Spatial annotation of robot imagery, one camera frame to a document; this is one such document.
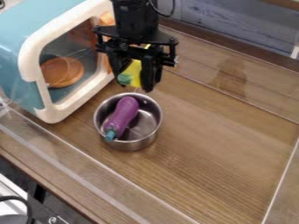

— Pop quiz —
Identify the black cable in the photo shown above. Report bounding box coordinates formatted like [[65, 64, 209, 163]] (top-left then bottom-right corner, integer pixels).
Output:
[[0, 195, 33, 224]]

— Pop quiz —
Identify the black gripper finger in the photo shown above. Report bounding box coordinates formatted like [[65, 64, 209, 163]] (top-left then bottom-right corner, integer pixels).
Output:
[[106, 50, 132, 79], [140, 55, 163, 93]]

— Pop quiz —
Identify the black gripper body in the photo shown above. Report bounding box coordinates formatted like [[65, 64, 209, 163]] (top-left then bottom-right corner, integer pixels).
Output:
[[93, 25, 179, 67]]

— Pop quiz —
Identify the silver metal pot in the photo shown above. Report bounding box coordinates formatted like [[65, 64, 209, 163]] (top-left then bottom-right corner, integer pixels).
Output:
[[93, 93, 163, 151]]

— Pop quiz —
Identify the blue toy microwave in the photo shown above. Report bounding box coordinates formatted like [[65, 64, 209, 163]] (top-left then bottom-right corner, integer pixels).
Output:
[[0, 0, 114, 123]]

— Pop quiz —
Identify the purple toy eggplant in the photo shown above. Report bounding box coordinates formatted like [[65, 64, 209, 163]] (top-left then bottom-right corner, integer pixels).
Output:
[[104, 96, 139, 141]]

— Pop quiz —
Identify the orange toy plate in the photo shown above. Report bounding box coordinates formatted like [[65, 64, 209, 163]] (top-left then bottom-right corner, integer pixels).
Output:
[[41, 57, 84, 88]]

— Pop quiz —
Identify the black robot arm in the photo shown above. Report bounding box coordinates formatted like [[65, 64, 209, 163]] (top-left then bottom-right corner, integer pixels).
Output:
[[93, 0, 179, 93]]

